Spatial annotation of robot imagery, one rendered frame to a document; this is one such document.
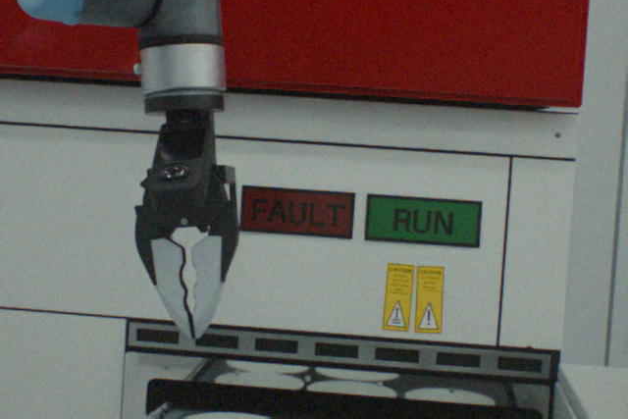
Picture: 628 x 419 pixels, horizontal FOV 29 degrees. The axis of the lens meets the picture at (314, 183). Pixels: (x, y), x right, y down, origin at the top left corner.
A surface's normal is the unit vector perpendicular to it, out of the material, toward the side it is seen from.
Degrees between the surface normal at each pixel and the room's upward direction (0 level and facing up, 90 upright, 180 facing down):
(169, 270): 87
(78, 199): 90
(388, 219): 90
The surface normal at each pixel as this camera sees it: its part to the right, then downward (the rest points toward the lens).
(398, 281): -0.09, 0.04
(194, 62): 0.36, -0.05
